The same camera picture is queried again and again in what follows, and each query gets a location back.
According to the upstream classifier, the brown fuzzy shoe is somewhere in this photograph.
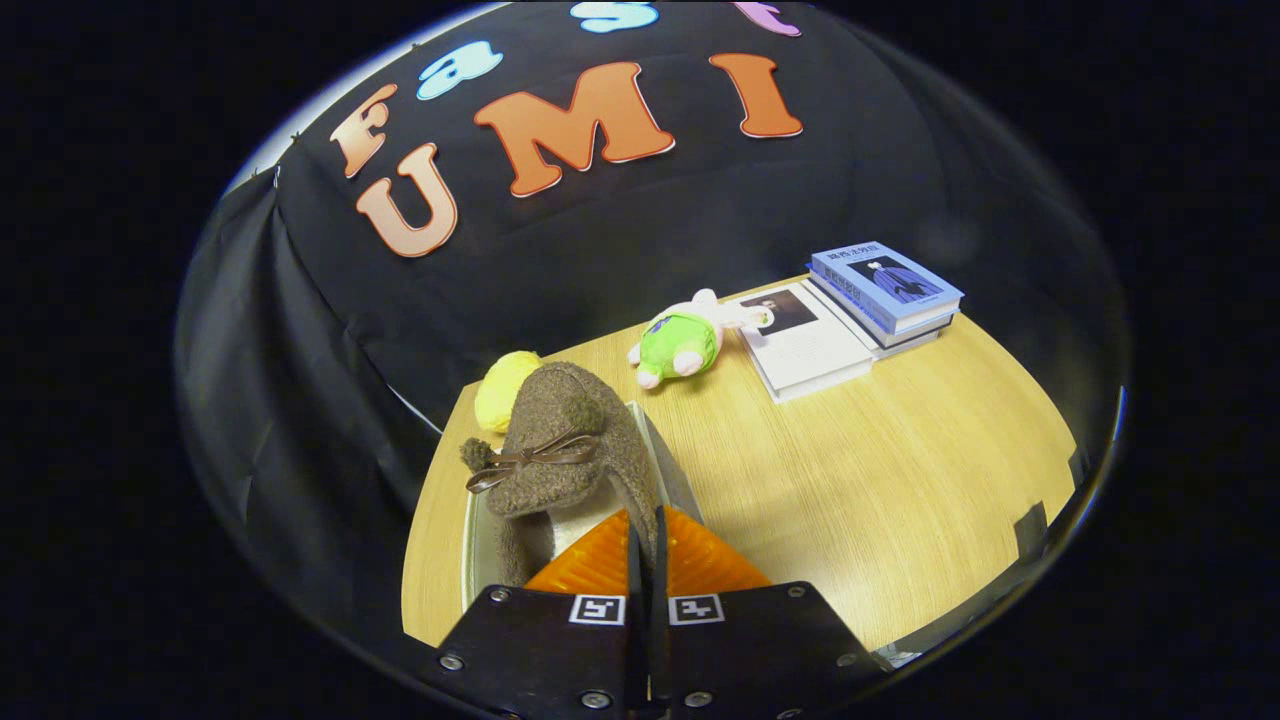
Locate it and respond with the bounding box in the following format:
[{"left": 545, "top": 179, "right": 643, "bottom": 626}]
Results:
[{"left": 460, "top": 362, "right": 663, "bottom": 591}]

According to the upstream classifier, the yellow plush ball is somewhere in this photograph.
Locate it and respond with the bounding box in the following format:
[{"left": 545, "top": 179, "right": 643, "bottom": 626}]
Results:
[{"left": 473, "top": 350, "right": 546, "bottom": 436}]

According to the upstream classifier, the white book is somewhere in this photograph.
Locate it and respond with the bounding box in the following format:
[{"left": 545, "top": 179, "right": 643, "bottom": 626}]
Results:
[{"left": 737, "top": 282, "right": 874, "bottom": 403}]

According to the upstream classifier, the blue book with portrait cover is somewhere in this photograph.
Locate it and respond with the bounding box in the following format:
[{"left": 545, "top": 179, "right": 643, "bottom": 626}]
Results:
[{"left": 808, "top": 241, "right": 965, "bottom": 336}]

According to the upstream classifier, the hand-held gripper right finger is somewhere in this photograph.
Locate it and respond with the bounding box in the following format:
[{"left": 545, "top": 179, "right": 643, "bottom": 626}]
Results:
[{"left": 650, "top": 505, "right": 891, "bottom": 719}]

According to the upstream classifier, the beige fabric storage box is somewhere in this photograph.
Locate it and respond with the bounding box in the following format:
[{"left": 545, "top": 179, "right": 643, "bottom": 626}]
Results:
[{"left": 462, "top": 400, "right": 701, "bottom": 611}]

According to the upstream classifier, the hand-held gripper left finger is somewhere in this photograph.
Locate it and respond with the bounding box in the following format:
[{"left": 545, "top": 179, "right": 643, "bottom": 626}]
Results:
[{"left": 415, "top": 508, "right": 646, "bottom": 719}]

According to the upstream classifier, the green plush toy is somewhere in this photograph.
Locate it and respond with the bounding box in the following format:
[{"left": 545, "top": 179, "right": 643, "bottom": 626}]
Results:
[{"left": 628, "top": 288, "right": 776, "bottom": 391}]

